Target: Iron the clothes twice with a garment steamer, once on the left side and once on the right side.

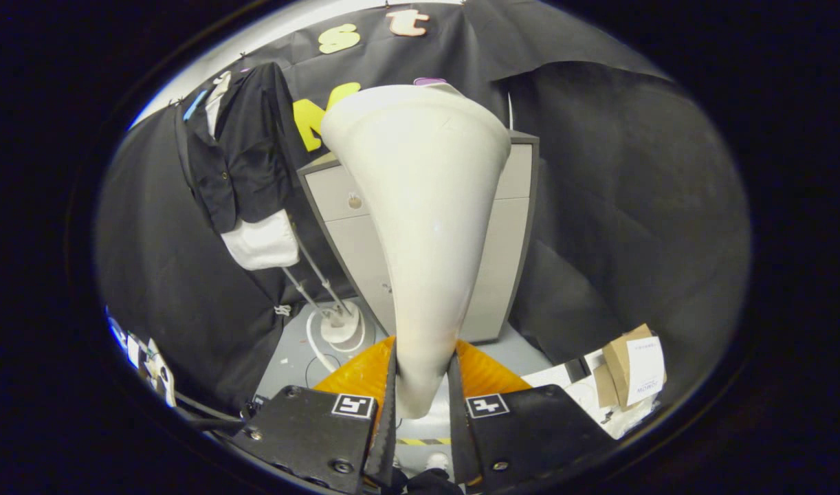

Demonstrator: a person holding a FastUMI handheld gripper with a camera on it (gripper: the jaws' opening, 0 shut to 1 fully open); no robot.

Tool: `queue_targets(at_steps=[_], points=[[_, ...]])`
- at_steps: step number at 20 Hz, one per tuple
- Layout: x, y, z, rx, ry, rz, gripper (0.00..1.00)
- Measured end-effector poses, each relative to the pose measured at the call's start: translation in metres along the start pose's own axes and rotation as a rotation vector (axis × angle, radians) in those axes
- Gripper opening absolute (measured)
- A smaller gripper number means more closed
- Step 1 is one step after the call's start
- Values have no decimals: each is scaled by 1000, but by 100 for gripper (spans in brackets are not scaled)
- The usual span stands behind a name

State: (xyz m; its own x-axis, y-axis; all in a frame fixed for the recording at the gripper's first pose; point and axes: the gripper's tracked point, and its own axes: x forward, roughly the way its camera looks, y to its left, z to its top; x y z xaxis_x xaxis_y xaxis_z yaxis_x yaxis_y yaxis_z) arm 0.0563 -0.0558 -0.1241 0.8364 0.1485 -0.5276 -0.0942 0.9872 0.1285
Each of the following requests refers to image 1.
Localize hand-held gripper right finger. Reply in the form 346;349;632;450
450;337;613;492

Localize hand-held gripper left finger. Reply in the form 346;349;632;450
231;335;398;495

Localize white garment steamer base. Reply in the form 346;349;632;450
281;219;361;344

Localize white garment steamer head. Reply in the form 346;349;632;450
320;84;512;420

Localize black suit jacket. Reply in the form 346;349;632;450
175;62;311;234

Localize white paper sheets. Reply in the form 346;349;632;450
523;351;658;441

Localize brown cardboard box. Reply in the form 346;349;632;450
602;323;667;412

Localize grey cabinet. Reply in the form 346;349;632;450
296;131;540;343

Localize white fabric ironing pad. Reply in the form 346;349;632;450
206;81;300;271

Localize cluttered papers pile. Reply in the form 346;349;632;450
107;309;177;406

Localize black backdrop cloth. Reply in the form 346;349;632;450
96;0;751;413

